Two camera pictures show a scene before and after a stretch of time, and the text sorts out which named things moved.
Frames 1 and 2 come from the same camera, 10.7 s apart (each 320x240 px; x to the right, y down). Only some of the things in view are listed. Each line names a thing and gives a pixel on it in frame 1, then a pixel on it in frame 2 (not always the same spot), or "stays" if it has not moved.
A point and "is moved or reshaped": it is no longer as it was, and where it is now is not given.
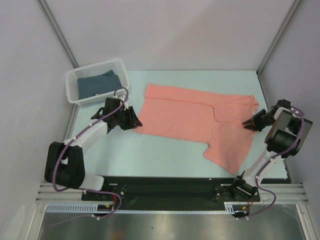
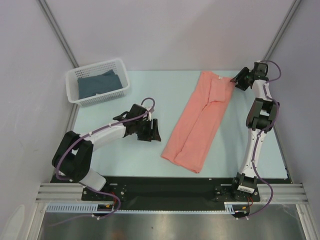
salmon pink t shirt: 216,120 is moved or reshaped
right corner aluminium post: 273,48 stays
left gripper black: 137,123 → 150,135
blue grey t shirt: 107,82 stays
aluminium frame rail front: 47,194 stays
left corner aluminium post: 47,12 stays
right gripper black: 258,120 → 241,79
